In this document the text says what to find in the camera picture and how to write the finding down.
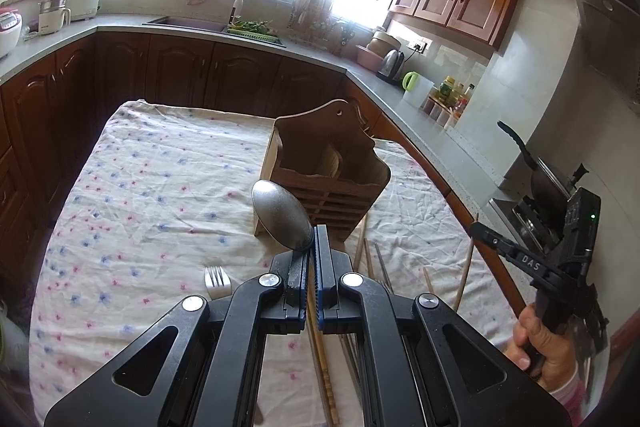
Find light bamboo chopstick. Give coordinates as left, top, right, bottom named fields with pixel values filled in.
left=452, top=235, right=475, bottom=312

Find steel spoon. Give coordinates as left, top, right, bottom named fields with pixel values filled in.
left=252, top=180, right=314, bottom=251

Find steel chopstick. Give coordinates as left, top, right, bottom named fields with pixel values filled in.
left=374, top=243, right=394, bottom=291

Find pink sleeve forearm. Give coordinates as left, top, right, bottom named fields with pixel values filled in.
left=550, top=369, right=585, bottom=427

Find person's right hand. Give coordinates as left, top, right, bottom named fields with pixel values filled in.
left=503, top=305, right=577, bottom=392

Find gas stove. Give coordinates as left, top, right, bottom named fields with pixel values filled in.
left=489, top=196, right=566, bottom=255

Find steel fork right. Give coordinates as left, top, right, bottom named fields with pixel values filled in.
left=378, top=279, right=394, bottom=295

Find steel fork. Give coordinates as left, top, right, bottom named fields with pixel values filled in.
left=204, top=265, right=232, bottom=300
left=378, top=279, right=394, bottom=295

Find steel fork left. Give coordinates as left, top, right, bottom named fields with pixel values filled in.
left=204, top=265, right=232, bottom=300

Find carved bamboo chopstick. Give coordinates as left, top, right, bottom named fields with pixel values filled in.
left=306, top=260, right=341, bottom=426

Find floral white tablecloth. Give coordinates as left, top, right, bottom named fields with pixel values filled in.
left=29, top=101, right=515, bottom=419

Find spice bottle rack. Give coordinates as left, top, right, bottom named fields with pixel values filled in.
left=423, top=76, right=475, bottom=128

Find wooden utensil holder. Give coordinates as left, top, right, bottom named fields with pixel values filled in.
left=259, top=100, right=390, bottom=243

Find steel range hood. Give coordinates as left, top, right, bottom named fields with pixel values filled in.
left=575, top=0, right=639, bottom=114

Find steel electric kettle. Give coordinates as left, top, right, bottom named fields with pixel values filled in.
left=376, top=50, right=405, bottom=83

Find pink basin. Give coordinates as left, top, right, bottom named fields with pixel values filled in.
left=356, top=46, right=383, bottom=72

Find green vegetables in tray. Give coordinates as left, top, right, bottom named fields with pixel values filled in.
left=227, top=20, right=281, bottom=44

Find dish drying rack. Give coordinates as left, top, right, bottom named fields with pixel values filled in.
left=288, top=0, right=355, bottom=56

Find white blender appliance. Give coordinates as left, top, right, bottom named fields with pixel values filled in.
left=38, top=0, right=70, bottom=36

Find black wok with handle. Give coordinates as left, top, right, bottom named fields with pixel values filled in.
left=497, top=120, right=576, bottom=209

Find green handled white jug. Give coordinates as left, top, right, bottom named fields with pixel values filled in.
left=401, top=72, right=434, bottom=108

